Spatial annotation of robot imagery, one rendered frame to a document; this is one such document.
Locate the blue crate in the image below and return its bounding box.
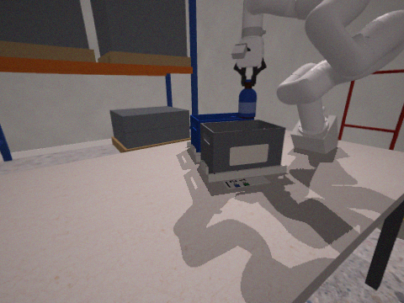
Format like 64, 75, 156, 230
190, 113, 254, 152

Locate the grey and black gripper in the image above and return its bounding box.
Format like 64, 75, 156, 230
234, 35, 266, 87

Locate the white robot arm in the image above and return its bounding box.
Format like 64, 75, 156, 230
242, 0, 404, 135

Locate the white paper pick list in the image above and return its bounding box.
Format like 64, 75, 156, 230
222, 176, 271, 189

